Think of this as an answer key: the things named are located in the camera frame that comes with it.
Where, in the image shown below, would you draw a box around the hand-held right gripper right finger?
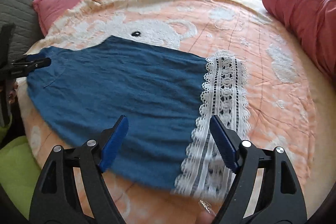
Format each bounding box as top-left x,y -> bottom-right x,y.
210,115 -> 307,224

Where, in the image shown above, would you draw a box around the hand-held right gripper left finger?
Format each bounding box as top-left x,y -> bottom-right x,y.
29,115 -> 129,224

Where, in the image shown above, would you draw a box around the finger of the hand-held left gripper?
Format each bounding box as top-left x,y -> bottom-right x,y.
16,53 -> 46,63
10,57 -> 52,76

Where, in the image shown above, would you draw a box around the blue denim pants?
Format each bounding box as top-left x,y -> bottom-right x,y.
26,35 -> 251,199

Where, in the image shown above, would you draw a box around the person's left hand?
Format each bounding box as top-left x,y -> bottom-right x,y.
7,81 -> 19,105

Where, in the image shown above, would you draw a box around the person's right hand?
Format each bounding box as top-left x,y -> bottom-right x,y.
194,199 -> 218,224

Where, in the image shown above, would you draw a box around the pink pillow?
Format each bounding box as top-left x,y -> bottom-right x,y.
32,0 -> 105,35

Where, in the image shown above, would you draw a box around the lime green clothing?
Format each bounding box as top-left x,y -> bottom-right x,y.
0,122 -> 42,219

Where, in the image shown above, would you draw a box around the peach printed blanket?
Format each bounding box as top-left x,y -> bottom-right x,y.
20,0 -> 319,224

